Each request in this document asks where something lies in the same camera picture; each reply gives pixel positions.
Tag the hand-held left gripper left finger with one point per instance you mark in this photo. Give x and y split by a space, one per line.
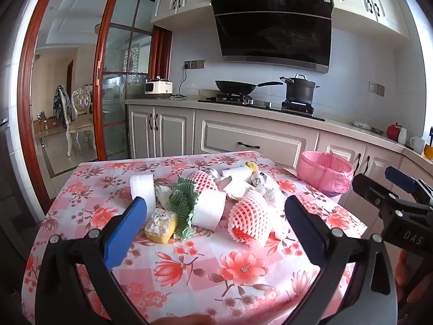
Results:
125 230

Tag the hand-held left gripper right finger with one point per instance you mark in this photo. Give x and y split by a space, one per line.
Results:
304 223

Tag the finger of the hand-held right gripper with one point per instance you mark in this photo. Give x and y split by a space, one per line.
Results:
368 189
401 177

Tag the purple bin with pink liner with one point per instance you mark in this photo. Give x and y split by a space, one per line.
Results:
324 172

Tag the pink foam net orange inside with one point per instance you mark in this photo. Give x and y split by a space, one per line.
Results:
248 216

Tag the paper packet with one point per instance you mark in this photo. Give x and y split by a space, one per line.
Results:
257 181

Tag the white foam roll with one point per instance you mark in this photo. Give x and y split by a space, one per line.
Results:
208 210

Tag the person's right hand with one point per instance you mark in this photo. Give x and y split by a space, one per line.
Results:
404 270

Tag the white mug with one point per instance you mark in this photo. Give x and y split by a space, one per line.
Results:
416 145

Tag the yellow sponge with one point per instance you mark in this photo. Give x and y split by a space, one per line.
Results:
162 232

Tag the yellow bottle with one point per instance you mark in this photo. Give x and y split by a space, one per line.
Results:
429 150

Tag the white jug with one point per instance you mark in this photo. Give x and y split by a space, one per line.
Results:
402 136

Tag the red apple-shaped jar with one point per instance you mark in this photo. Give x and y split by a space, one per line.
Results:
393 132

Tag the curved white foam sheet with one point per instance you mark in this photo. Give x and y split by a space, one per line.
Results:
142 186

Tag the green patterned cloth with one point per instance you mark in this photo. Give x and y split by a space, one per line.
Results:
181 203

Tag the white dish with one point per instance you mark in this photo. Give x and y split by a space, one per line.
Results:
362 125

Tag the banana peel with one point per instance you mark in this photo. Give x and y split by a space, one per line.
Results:
252 166

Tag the pink floral tablecloth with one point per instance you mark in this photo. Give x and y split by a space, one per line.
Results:
203 270

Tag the pink foam fruit net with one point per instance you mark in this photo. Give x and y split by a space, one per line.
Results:
203 181

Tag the small white tissue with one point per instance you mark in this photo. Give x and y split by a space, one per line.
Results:
214 172

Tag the white dining chair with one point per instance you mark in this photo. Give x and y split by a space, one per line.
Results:
81 122

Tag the black pot with lid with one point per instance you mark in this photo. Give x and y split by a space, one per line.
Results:
299 91

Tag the white base cabinets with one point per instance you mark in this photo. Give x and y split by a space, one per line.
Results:
220 135

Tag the black gas stove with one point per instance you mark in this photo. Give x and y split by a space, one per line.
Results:
267 105

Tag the cardboard boxes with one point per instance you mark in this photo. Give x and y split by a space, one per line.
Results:
47 123

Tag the dark clothing on chair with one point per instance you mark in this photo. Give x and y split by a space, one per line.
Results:
61 105

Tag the white rice cooker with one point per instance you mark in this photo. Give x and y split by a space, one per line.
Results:
157 88

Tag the black wok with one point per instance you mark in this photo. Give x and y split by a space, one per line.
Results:
236 87

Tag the wooden glass sliding door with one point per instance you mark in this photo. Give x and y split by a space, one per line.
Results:
118 74

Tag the beige round board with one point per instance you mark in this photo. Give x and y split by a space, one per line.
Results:
207 92

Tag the black range hood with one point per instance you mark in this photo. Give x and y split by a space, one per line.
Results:
270 30

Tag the red wooden door frame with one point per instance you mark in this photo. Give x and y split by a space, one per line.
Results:
25 91

